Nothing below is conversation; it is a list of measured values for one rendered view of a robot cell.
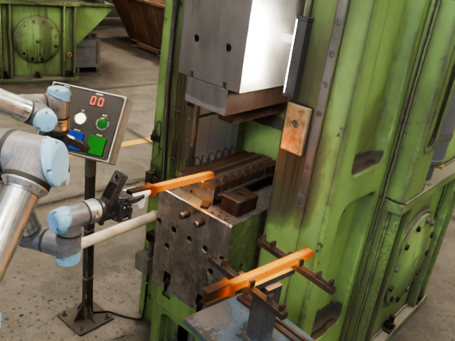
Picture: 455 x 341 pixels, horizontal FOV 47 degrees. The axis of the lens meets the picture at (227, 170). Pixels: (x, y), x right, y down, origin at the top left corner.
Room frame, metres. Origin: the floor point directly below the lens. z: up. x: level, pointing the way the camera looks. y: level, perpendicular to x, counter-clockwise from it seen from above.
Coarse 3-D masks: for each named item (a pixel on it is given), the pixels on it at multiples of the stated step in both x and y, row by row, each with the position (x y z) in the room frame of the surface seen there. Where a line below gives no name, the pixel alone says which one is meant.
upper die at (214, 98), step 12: (192, 84) 1.85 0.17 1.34; (204, 84) 1.82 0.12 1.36; (192, 96) 1.85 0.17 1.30; (204, 96) 1.81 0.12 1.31; (216, 96) 1.78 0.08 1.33; (228, 96) 1.75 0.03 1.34; (240, 96) 1.81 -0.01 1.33; (252, 96) 1.86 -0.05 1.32; (264, 96) 1.92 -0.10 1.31; (276, 96) 1.99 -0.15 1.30; (216, 108) 1.77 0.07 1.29; (228, 108) 1.76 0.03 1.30; (240, 108) 1.81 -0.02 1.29; (252, 108) 1.87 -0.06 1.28
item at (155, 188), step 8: (192, 176) 1.76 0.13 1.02; (200, 176) 1.78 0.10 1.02; (208, 176) 1.81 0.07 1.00; (152, 184) 1.62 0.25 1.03; (160, 184) 1.63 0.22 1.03; (168, 184) 1.64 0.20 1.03; (176, 184) 1.67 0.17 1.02; (184, 184) 1.71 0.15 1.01; (128, 192) 1.52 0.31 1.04; (136, 192) 1.53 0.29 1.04; (152, 192) 1.58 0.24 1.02
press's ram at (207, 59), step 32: (192, 0) 1.88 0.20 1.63; (224, 0) 1.79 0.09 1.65; (256, 0) 1.73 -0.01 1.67; (288, 0) 1.87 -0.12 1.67; (192, 32) 1.87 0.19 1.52; (224, 32) 1.78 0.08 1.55; (256, 32) 1.75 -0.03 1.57; (288, 32) 1.88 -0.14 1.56; (192, 64) 1.86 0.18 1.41; (224, 64) 1.77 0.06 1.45; (256, 64) 1.77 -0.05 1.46
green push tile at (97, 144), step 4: (92, 136) 1.96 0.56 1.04; (88, 140) 1.95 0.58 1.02; (92, 140) 1.95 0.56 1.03; (96, 140) 1.95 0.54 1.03; (100, 140) 1.94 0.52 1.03; (104, 140) 1.94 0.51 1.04; (92, 144) 1.94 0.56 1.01; (96, 144) 1.94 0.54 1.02; (100, 144) 1.93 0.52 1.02; (104, 144) 1.93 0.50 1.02; (92, 148) 1.93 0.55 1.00; (96, 148) 1.93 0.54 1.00; (100, 148) 1.93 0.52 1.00; (88, 152) 1.92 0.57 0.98; (92, 152) 1.92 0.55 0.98; (96, 152) 1.92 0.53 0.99; (100, 152) 1.92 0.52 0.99; (100, 156) 1.92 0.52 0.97
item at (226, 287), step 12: (300, 252) 1.41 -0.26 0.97; (312, 252) 1.43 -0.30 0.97; (276, 264) 1.33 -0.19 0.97; (288, 264) 1.35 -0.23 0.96; (240, 276) 1.24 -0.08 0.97; (252, 276) 1.25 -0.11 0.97; (264, 276) 1.27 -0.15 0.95; (204, 288) 1.14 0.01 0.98; (216, 288) 1.15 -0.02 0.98; (228, 288) 1.18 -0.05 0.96; (240, 288) 1.21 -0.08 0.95; (204, 300) 1.13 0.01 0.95; (216, 300) 1.15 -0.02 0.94
